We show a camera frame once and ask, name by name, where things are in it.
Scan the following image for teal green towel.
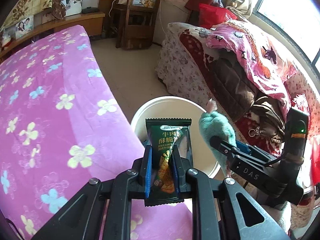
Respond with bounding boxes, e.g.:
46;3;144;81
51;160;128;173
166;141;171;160
199;99;236;177

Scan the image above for dark green snack packet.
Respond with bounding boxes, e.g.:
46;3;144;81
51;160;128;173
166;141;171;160
145;118;193;206

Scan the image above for white trash bucket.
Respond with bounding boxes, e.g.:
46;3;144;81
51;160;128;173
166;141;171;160
130;95;222;179

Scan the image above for floral covered sofa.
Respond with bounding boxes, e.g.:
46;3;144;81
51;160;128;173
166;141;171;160
156;22;319;230

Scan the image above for pink cartoon blanket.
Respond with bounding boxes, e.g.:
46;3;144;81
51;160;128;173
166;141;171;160
206;20;298;117

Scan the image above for pink floral tablecloth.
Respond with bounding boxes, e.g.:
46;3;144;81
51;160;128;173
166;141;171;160
1;25;144;239

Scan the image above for red plastic bag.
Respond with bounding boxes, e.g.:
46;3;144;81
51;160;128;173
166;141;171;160
199;3;237;29

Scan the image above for wooden chair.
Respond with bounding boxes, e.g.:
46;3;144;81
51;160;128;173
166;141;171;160
108;0;161;49

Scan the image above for framed photo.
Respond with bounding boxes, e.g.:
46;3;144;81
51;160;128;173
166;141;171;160
15;15;34;39

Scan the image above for floral beige hanging cloth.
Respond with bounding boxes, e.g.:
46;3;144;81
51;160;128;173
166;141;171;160
1;0;66;30

